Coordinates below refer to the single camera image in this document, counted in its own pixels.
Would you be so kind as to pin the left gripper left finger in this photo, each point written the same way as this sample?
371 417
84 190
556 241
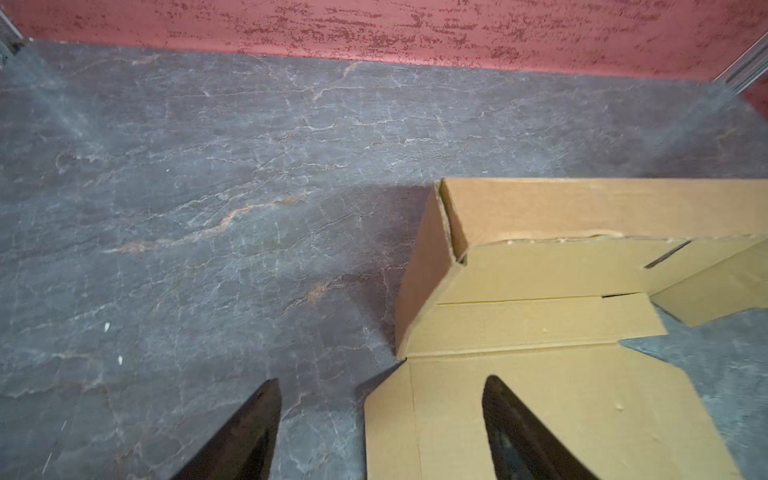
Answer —
243 448

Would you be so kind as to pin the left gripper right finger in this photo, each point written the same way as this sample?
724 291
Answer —
521 446

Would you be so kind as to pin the brown cardboard box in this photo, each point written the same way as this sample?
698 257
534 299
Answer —
540 282

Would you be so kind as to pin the right aluminium corner post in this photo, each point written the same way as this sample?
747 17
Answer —
746 69

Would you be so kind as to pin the aluminium corner post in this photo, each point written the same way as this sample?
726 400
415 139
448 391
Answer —
746 69
11 40

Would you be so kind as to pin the left aluminium corner post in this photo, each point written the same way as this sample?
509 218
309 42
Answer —
11 40

